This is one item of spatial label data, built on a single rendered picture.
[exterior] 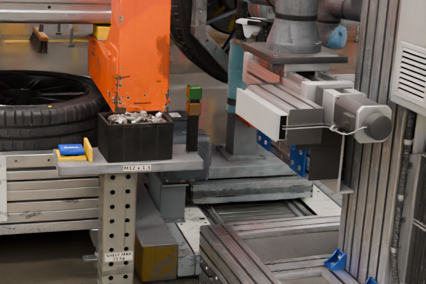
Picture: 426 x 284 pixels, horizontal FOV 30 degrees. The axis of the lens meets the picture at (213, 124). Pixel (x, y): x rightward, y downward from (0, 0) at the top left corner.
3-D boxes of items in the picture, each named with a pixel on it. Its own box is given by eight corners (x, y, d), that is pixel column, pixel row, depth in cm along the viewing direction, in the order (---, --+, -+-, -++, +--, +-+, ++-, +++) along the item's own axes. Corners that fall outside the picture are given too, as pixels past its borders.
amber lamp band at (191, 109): (198, 112, 244) (198, 99, 243) (201, 116, 241) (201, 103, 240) (185, 113, 243) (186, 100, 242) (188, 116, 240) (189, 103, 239)
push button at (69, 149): (81, 150, 239) (81, 143, 238) (84, 157, 232) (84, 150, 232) (58, 151, 237) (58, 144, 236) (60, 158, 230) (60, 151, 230)
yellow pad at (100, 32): (127, 34, 310) (127, 21, 309) (134, 40, 298) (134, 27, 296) (91, 34, 306) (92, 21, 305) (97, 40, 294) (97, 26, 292)
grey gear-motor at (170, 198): (181, 184, 325) (185, 101, 315) (210, 224, 286) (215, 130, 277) (137, 186, 320) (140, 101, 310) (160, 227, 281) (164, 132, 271)
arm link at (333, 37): (349, 22, 249) (347, 49, 251) (316, 18, 254) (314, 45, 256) (341, 25, 242) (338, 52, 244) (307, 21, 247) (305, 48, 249)
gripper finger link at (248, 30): (232, 37, 259) (259, 39, 257) (233, 18, 258) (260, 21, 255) (234, 35, 262) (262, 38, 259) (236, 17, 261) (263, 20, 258)
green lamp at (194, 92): (198, 96, 243) (199, 83, 242) (201, 99, 239) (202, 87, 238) (186, 97, 242) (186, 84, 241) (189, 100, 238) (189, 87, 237)
